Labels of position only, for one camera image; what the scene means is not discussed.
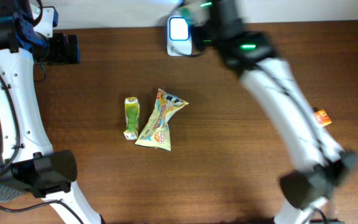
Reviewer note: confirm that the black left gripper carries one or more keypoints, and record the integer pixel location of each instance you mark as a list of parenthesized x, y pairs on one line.
[(63, 55)]

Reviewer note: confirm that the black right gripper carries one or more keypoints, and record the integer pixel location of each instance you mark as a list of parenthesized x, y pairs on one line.
[(197, 40)]

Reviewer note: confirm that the green yellow juice carton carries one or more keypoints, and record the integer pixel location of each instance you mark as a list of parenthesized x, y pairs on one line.
[(132, 112)]

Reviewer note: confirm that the orange tissue pack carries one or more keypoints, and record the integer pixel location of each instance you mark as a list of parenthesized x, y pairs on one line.
[(322, 117)]

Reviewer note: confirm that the teal tissue pack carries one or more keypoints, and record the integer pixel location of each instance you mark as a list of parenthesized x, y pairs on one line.
[(195, 13)]

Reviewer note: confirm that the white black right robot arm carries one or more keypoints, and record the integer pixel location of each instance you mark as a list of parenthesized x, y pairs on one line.
[(320, 163)]

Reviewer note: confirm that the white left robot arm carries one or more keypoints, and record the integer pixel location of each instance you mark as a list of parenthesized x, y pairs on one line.
[(28, 162)]

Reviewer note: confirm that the white barcode scanner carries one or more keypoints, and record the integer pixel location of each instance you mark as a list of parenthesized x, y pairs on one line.
[(179, 42)]

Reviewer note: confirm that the yellow crumpled snack bag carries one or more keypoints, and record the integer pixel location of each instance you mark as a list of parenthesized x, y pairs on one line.
[(156, 133)]

